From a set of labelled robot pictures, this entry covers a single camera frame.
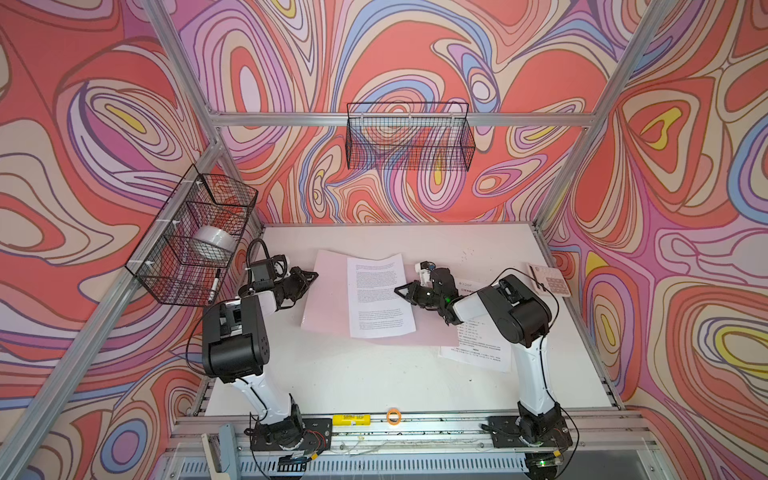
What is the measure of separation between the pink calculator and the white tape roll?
942 mm

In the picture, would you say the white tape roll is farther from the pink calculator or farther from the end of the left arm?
the pink calculator

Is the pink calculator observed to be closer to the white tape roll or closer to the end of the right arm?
the end of the right arm

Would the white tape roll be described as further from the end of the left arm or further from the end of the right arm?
the end of the right arm

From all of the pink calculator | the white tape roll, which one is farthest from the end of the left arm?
the pink calculator

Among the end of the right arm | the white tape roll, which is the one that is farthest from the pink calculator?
the white tape roll

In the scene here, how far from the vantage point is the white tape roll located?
2.32ft

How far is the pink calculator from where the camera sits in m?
1.00

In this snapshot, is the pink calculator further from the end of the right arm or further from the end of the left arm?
the end of the left arm
